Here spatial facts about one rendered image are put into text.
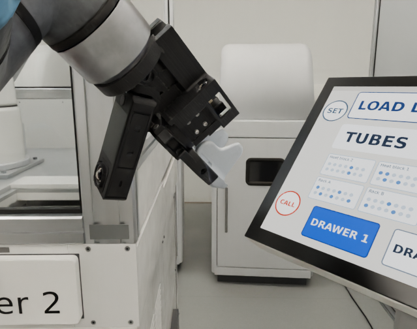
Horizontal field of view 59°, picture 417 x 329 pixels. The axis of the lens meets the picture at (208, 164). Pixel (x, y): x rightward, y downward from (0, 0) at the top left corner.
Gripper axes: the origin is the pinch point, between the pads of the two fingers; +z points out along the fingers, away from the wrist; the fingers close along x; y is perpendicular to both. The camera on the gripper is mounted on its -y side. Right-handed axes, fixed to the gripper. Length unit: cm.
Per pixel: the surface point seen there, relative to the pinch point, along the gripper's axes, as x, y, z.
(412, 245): -17.4, 11.5, 10.8
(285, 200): -0.1, 5.7, 12.3
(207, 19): 291, 89, 124
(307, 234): -6.8, 4.3, 12.0
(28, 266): 12.8, -29.4, -1.5
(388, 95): 0.0, 27.0, 11.0
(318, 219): -6.5, 6.9, 11.8
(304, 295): 63, -12, 179
